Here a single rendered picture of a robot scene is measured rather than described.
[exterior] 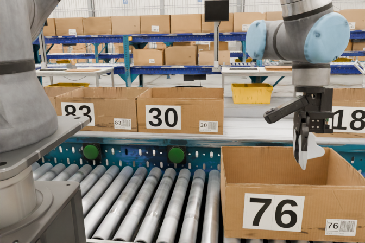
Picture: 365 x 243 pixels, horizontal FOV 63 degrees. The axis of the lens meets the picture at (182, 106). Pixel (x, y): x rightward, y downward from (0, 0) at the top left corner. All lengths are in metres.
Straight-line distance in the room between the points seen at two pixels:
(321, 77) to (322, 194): 0.32
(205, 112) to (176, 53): 4.35
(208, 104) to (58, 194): 0.91
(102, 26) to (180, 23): 1.55
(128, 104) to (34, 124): 1.00
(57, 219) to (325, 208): 0.69
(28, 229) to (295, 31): 0.54
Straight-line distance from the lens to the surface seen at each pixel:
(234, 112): 1.65
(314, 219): 0.95
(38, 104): 0.43
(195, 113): 1.33
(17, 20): 0.43
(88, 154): 1.44
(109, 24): 6.23
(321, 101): 0.83
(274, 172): 1.18
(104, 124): 1.45
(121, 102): 1.39
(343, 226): 0.99
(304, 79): 0.80
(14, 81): 0.41
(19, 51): 0.42
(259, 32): 0.71
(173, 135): 1.33
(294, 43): 0.63
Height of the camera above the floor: 1.31
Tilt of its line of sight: 13 degrees down
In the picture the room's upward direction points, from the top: 1 degrees counter-clockwise
